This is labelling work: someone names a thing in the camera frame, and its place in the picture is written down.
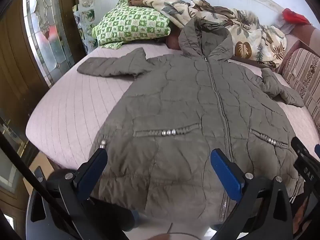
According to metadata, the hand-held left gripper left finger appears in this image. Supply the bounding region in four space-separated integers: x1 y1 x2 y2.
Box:
30 147 109 240

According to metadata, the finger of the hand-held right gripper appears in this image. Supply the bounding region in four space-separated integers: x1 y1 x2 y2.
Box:
291 137 320 182

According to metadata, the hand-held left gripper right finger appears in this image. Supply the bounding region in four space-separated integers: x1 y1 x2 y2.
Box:
211 148 293 240

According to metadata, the olive quilted hooded jacket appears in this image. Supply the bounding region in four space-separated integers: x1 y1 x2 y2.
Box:
77 17 305 224

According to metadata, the long thin pole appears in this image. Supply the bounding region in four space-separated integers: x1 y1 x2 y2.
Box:
0 131 85 240

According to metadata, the bed with pink quilted sheet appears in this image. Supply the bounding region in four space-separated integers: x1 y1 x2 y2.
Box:
25 34 320 170

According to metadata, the striped floral cushion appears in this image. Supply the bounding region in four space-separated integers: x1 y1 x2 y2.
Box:
281 47 320 133

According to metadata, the grey cloth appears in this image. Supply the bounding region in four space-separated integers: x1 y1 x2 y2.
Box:
276 17 297 35

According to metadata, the leaf print fleece blanket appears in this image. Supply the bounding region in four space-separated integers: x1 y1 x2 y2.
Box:
128 0 287 69

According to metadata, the dusky pink pillow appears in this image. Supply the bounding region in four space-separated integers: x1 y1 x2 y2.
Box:
165 27 187 52

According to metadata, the red cloth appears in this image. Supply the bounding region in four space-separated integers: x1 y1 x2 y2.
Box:
282 8 312 25

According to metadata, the stained glass door panel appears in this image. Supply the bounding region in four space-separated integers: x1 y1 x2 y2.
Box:
22 0 75 88

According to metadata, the blue floral pillow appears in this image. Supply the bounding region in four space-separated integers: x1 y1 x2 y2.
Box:
72 4 100 54

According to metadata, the green checked pillow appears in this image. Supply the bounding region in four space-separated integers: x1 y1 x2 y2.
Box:
91 0 173 50

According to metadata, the mauve padded bed frame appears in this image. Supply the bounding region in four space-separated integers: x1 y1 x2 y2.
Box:
275 26 320 73

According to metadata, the wooden door frame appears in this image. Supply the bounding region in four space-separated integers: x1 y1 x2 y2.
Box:
0 0 88 140

